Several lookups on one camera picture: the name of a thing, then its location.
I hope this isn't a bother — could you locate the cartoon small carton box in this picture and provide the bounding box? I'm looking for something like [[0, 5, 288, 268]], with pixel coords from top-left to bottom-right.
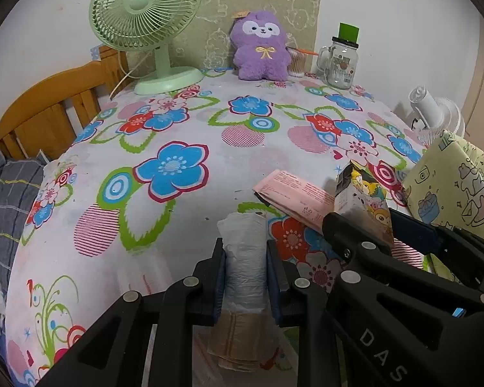
[[334, 162, 394, 248]]

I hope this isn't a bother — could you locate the pink paper packet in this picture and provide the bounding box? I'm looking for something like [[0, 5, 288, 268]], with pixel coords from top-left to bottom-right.
[[253, 170, 335, 234]]

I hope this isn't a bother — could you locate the yellow cartoon storage box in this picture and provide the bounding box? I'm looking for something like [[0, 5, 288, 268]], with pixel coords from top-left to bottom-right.
[[403, 130, 484, 239]]

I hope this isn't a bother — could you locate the white standing fan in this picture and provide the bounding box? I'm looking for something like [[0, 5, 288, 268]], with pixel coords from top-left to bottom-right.
[[406, 86, 465, 147]]

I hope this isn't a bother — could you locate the floral tablecloth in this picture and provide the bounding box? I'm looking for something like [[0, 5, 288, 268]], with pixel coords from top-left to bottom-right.
[[5, 69, 424, 386]]

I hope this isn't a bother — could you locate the glass jar green lid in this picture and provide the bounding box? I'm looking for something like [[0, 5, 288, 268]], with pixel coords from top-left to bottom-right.
[[317, 23, 359, 90]]

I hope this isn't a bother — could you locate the small jar orange lid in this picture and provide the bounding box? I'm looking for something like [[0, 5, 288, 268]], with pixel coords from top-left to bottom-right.
[[287, 46, 318, 78]]

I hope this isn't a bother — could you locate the grey plaid pillow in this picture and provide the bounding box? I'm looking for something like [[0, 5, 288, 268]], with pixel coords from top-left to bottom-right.
[[0, 152, 43, 287]]

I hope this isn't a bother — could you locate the purple plush toy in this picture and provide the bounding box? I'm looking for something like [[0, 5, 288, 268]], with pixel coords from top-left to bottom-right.
[[230, 11, 291, 81]]

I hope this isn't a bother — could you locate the wooden bed headboard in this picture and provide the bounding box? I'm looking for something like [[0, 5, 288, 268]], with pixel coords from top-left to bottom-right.
[[0, 45, 127, 160]]

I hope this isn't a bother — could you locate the green desk fan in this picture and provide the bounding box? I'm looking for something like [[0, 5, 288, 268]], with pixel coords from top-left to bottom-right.
[[89, 0, 204, 95]]

